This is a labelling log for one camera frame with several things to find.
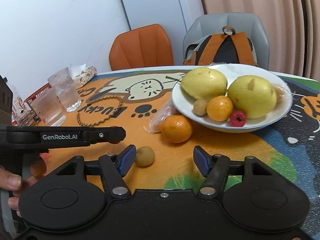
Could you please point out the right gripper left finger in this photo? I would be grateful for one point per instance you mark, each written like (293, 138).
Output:
(77, 192)

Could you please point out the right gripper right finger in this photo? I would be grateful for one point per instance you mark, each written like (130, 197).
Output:
(251, 193)

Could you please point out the brown longan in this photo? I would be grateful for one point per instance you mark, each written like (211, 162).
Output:
(199, 107)
(145, 156)

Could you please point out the orange tangerine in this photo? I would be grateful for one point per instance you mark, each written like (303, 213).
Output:
(176, 129)

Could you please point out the plastic-wrapped pink fruit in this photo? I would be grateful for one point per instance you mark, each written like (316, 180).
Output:
(168, 109)

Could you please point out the left hand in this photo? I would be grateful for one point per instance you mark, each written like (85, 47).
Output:
(14, 183)

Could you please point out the clear plastic bottle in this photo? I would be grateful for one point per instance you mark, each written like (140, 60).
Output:
(21, 114)

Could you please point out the clear glass front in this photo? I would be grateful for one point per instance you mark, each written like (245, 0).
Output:
(49, 109)

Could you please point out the clear glass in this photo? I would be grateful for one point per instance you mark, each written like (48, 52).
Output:
(49, 109)
(65, 89)

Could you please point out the red plastic basket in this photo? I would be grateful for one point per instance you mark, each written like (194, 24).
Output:
(37, 93)

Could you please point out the clear glass rear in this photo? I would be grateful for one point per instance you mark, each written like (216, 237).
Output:
(65, 89)

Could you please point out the small orange in plate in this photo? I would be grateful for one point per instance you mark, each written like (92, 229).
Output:
(219, 108)

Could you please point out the yellow pear right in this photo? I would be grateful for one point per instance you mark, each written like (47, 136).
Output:
(253, 94)

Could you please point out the yellow pear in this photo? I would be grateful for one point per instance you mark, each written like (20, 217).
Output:
(253, 94)
(204, 83)

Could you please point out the white plate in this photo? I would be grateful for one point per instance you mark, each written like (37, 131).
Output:
(184, 103)

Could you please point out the cartoon cat table mat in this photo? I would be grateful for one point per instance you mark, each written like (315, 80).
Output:
(164, 205)

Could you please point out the yellow pear left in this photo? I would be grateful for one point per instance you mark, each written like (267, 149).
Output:
(204, 83)

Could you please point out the orange black backpack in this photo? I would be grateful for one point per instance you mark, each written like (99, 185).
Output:
(226, 47)

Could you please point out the orange chair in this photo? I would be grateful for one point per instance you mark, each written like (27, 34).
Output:
(147, 46)

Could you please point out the grey chair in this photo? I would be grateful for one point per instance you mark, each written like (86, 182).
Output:
(223, 23)

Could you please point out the white refrigerator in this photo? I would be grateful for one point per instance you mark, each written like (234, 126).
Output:
(175, 16)

